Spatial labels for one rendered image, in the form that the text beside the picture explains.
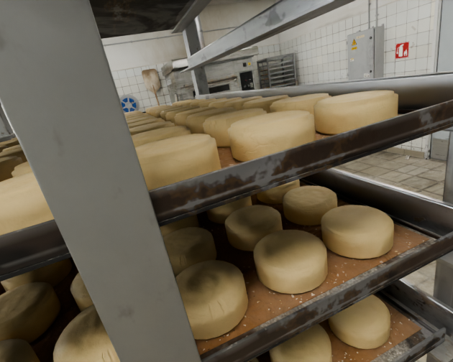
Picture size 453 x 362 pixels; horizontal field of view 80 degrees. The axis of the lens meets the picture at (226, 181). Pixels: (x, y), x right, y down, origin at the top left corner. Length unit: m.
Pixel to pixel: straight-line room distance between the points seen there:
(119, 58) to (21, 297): 5.78
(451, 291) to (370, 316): 0.06
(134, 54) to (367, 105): 5.86
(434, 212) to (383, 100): 0.11
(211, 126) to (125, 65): 5.76
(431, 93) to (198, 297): 0.20
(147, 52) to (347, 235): 5.89
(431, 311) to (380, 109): 0.19
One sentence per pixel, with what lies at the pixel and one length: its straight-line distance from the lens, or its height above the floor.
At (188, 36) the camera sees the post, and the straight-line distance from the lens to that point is 0.73.
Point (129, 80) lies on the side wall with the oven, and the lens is 5.92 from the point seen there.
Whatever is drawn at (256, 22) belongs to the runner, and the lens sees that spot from 0.40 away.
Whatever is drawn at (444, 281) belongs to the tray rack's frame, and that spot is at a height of 1.36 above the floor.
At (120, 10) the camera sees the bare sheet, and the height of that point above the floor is 1.67.
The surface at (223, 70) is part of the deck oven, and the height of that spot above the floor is 1.73.
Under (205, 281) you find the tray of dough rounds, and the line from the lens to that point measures 0.18.
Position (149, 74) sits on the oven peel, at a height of 1.94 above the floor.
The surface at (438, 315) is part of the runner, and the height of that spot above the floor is 1.32.
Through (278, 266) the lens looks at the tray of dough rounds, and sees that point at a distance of 0.18.
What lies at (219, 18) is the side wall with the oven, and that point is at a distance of 6.49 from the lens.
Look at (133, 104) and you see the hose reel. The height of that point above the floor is 1.45.
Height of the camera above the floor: 1.54
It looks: 20 degrees down
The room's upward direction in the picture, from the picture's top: 11 degrees counter-clockwise
